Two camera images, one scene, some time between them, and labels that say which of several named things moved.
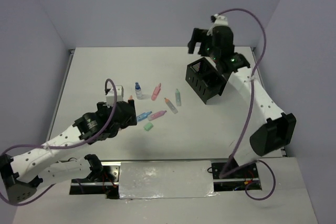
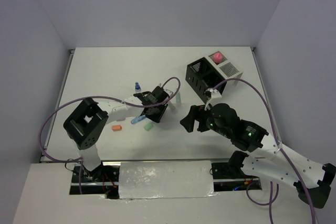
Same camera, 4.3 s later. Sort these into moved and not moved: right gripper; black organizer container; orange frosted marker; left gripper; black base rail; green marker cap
Moved: right gripper; left gripper
Not moved: green marker cap; black base rail; orange frosted marker; black organizer container
